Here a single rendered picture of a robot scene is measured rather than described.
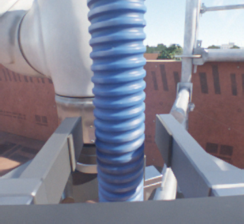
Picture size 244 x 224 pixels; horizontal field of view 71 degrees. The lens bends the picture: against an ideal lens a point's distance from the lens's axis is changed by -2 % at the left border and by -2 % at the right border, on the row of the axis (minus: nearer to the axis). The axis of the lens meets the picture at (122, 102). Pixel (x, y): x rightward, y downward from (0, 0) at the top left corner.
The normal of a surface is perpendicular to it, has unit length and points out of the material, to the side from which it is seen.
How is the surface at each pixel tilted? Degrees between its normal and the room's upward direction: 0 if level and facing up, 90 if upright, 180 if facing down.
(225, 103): 90
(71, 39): 91
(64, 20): 89
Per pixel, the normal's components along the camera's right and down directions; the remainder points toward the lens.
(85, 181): 0.35, 0.24
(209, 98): -0.40, 0.25
